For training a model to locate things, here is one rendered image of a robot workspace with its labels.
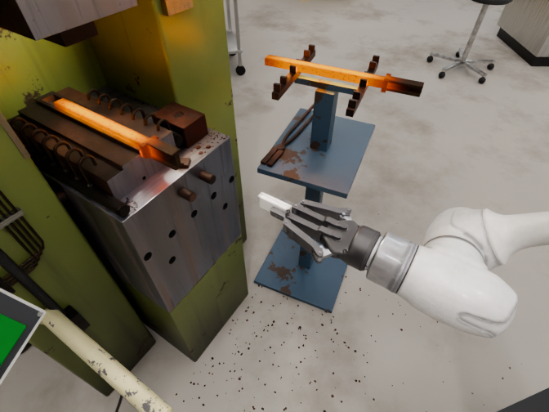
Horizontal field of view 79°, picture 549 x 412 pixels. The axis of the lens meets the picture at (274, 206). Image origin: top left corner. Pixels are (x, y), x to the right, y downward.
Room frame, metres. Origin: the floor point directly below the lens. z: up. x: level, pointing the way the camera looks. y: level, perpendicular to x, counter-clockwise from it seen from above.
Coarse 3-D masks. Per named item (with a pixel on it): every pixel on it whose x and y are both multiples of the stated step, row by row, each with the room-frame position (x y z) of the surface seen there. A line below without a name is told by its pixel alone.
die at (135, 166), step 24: (72, 96) 0.86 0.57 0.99; (48, 120) 0.75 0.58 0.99; (72, 120) 0.75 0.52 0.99; (120, 120) 0.74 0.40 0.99; (48, 144) 0.66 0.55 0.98; (72, 144) 0.66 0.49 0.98; (96, 144) 0.65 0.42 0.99; (120, 144) 0.64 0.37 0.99; (96, 168) 0.57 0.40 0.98; (120, 168) 0.57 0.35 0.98; (144, 168) 0.60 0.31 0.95; (120, 192) 0.54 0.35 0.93
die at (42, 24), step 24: (0, 0) 0.55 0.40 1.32; (24, 0) 0.54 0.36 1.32; (48, 0) 0.56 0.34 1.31; (72, 0) 0.59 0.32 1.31; (96, 0) 0.63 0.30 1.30; (120, 0) 0.67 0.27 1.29; (0, 24) 0.58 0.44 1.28; (24, 24) 0.53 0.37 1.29; (48, 24) 0.55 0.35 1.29; (72, 24) 0.58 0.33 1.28
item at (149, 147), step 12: (60, 108) 0.79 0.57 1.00; (72, 108) 0.78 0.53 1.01; (84, 108) 0.78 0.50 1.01; (96, 120) 0.72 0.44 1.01; (108, 120) 0.72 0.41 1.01; (120, 132) 0.67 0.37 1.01; (132, 132) 0.67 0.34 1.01; (144, 144) 0.61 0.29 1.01; (156, 144) 0.61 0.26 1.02; (168, 144) 0.61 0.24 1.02; (144, 156) 0.61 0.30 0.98; (156, 156) 0.61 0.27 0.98; (168, 156) 0.58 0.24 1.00
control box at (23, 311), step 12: (0, 288) 0.25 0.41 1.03; (0, 300) 0.23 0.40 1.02; (12, 300) 0.24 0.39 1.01; (24, 300) 0.24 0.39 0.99; (0, 312) 0.22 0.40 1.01; (12, 312) 0.22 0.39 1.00; (24, 312) 0.23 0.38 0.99; (36, 312) 0.23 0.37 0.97; (24, 324) 0.21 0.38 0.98; (36, 324) 0.22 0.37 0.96; (24, 336) 0.20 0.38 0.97; (12, 348) 0.18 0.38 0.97; (12, 360) 0.16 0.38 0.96; (0, 372) 0.15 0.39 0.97; (0, 384) 0.13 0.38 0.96
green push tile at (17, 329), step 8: (0, 320) 0.20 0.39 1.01; (8, 320) 0.21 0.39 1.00; (0, 328) 0.19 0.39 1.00; (8, 328) 0.20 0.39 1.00; (16, 328) 0.20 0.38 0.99; (24, 328) 0.20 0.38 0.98; (0, 336) 0.19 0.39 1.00; (8, 336) 0.19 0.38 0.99; (16, 336) 0.19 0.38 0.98; (0, 344) 0.18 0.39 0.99; (8, 344) 0.18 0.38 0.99; (0, 352) 0.17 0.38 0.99; (8, 352) 0.17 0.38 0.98; (0, 360) 0.16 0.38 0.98
